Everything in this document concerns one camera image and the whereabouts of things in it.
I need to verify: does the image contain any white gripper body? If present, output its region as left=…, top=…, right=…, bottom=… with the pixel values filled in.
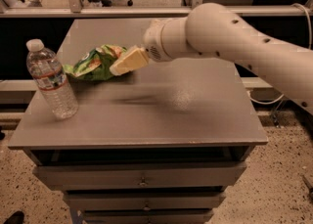
left=143, top=18, right=191, bottom=62

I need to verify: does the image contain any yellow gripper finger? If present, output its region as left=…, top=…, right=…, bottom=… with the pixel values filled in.
left=110, top=46, right=149, bottom=76

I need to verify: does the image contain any green rice chip bag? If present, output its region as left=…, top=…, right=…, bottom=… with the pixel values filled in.
left=64, top=44, right=126, bottom=81

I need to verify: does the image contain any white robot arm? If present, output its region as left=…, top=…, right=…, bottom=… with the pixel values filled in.
left=110, top=3, right=313, bottom=113

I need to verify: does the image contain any clear plastic water bottle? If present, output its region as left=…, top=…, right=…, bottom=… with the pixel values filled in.
left=26, top=39, right=78, bottom=119

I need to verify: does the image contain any grey drawer cabinet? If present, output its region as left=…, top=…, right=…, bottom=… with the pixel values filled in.
left=8, top=17, right=269, bottom=224

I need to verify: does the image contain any top grey drawer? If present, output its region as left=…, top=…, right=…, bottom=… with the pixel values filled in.
left=33, top=162, right=246, bottom=191

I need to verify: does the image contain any grey drawer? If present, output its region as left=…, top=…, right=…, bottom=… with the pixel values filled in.
left=64, top=192, right=226, bottom=211
left=83, top=210, right=213, bottom=224
left=33, top=162, right=246, bottom=191

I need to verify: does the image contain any middle grey drawer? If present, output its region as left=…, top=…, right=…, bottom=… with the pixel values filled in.
left=64, top=192, right=226, bottom=211

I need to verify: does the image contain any bottom grey drawer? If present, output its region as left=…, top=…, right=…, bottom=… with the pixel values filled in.
left=83, top=210, right=213, bottom=224

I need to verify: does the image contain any black shoe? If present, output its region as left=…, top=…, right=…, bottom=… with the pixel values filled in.
left=3, top=211, right=24, bottom=224

